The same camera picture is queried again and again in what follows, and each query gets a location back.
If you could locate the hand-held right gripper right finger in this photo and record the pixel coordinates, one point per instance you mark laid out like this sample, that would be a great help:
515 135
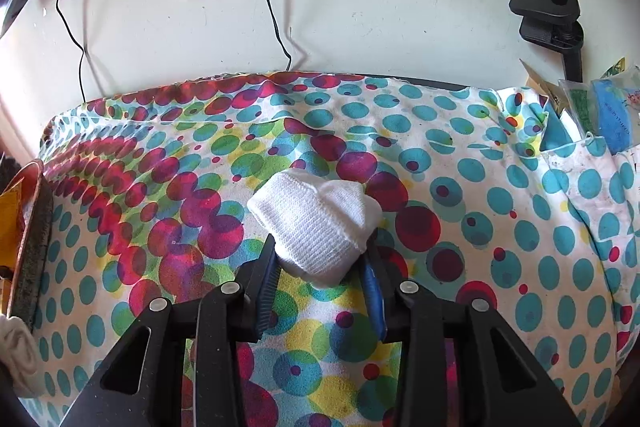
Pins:
375 307

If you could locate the white sock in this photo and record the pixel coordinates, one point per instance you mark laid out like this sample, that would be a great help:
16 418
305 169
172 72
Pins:
310 222
17 347

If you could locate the blue packet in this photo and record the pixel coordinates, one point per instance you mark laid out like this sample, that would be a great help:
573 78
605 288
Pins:
615 117

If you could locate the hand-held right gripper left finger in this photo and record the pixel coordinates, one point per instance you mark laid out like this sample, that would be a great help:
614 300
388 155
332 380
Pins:
265 302

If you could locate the black plastic clamp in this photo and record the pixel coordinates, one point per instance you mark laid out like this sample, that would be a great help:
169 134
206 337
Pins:
545 4

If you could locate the polka dot table cloth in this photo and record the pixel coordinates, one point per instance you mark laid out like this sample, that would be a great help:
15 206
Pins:
450 207

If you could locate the green packet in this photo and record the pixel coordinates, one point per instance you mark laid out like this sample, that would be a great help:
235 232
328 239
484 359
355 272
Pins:
577 107

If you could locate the yellow medicine box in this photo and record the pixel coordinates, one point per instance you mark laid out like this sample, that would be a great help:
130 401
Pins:
9 227

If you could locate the tan paper packet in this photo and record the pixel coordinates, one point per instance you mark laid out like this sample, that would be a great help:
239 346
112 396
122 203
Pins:
542 87

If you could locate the red plastic basin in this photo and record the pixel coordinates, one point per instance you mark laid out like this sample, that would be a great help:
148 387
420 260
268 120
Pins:
37 227

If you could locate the blue card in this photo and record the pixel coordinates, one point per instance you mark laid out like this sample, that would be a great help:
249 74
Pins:
557 129

